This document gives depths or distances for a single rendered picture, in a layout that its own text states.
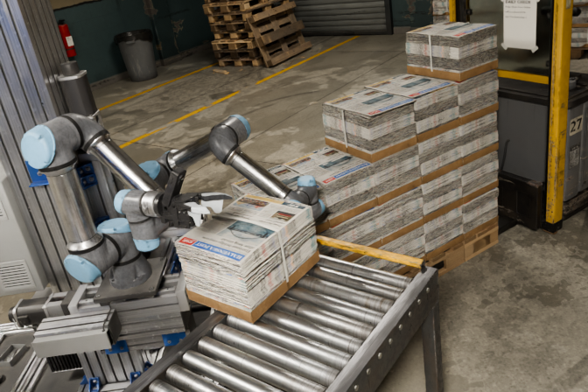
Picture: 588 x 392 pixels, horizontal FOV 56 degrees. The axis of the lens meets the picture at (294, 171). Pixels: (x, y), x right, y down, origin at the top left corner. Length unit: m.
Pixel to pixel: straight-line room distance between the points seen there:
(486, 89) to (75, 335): 2.23
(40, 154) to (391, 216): 1.68
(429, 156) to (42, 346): 1.90
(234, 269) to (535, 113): 2.36
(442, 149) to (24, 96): 1.93
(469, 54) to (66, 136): 1.96
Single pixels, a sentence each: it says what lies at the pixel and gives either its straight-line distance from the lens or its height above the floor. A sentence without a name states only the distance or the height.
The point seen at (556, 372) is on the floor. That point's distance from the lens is 2.74.
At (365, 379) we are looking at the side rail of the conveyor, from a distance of 1.58.
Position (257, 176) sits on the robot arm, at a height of 1.04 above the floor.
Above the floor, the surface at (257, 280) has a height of 0.93.
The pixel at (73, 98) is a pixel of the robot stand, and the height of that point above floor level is 1.45.
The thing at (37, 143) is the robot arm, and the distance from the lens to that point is 1.76.
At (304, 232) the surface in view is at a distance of 1.85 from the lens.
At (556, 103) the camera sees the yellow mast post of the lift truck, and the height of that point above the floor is 0.83.
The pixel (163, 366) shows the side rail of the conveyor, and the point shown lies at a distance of 1.72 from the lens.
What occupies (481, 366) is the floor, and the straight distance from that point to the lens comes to 2.72.
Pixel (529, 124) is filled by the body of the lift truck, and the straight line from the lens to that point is 3.60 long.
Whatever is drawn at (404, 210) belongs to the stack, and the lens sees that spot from 2.83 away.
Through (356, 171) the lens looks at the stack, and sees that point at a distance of 2.55.
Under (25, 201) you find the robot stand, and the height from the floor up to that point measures 1.12.
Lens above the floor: 1.88
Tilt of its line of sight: 23 degrees down
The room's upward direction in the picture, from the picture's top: 9 degrees counter-clockwise
